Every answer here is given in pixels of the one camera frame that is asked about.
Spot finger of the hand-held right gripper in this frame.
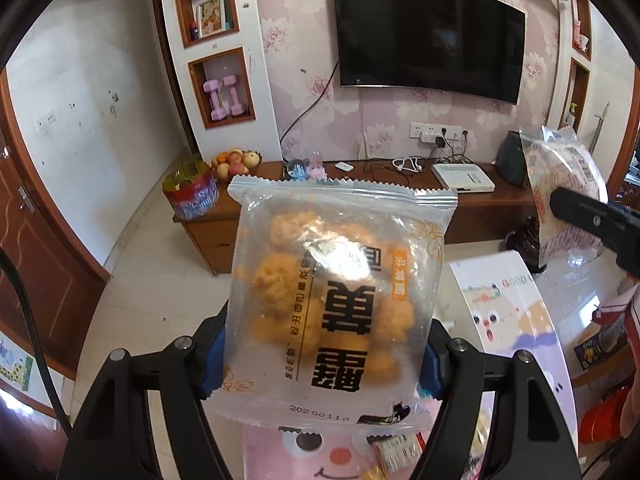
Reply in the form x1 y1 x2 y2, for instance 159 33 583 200
549 187 640 278

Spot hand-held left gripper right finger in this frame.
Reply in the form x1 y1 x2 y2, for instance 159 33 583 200
407 317 578 480

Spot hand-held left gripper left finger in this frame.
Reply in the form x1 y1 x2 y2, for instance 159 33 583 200
65 305 231 480

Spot clear snack bag red print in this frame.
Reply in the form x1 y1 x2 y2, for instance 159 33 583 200
519 125 610 267

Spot white green snack packet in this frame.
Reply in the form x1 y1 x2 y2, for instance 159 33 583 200
367 432 426 476

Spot orange puff snack packet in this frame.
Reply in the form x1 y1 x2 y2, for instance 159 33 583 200
207 175 458 433

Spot cartoon face tablecloth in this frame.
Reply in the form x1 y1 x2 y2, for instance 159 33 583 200
242 250 576 480

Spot white printed cloth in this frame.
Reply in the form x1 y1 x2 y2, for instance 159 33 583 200
592 280 640 341

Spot dark green air fryer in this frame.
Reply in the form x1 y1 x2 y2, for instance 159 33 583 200
495 130 528 186

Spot wooden television cabinet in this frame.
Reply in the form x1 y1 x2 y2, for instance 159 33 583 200
172 160 541 276

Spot white set-top box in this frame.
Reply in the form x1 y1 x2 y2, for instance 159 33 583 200
431 162 496 193

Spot red round tin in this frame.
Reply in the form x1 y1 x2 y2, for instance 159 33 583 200
162 160 220 221

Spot orange basin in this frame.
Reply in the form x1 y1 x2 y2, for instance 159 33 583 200
580 385 631 443

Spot brown wooden door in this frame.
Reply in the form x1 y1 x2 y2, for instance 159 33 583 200
0 67 111 381

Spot fruit basket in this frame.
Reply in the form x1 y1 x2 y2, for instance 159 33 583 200
210 147 263 181

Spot black television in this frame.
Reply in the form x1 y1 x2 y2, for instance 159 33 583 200
330 0 527 106

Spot pink dumbbell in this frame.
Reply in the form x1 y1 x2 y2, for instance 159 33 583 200
202 77 228 122
222 74 248 117

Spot white wall sockets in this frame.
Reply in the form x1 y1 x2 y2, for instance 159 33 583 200
410 122 458 143

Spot thick black cable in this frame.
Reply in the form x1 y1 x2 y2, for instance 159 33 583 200
0 247 76 441

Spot colourful wall poster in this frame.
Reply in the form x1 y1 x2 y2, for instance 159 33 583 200
0 330 36 393

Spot black television cable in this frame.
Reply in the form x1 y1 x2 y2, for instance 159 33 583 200
280 60 341 161

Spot picture frame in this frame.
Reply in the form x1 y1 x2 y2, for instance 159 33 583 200
195 0 226 36

